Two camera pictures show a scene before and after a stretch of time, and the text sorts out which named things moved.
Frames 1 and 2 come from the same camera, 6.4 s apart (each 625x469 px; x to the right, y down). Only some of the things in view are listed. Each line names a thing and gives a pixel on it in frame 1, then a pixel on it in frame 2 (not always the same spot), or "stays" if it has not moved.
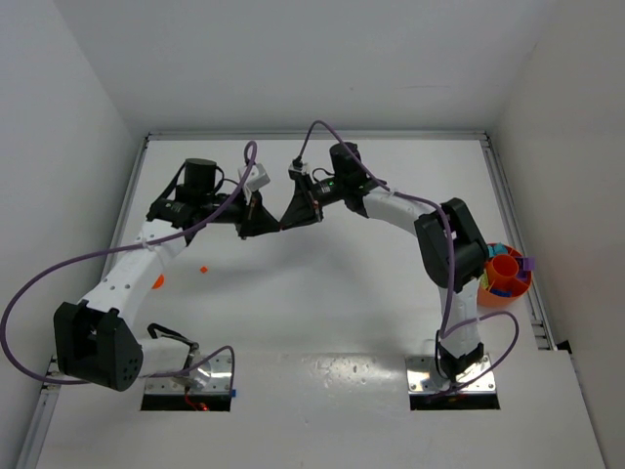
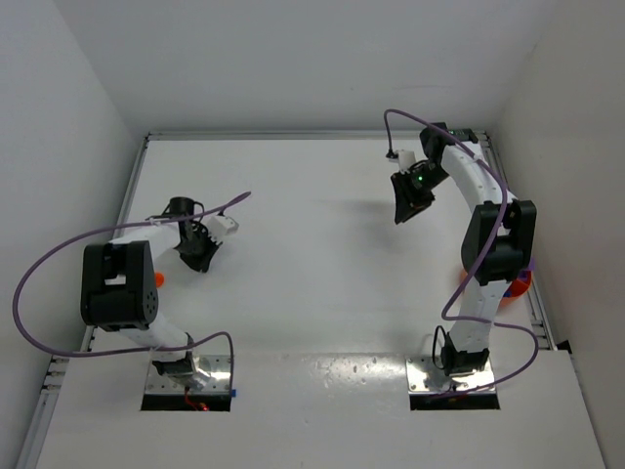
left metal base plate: x=213 y=377 stays
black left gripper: x=248 y=215 → x=198 y=247
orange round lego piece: x=159 y=281 stays
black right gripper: x=313 y=204 → x=410 y=196
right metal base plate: x=423 y=376 stays
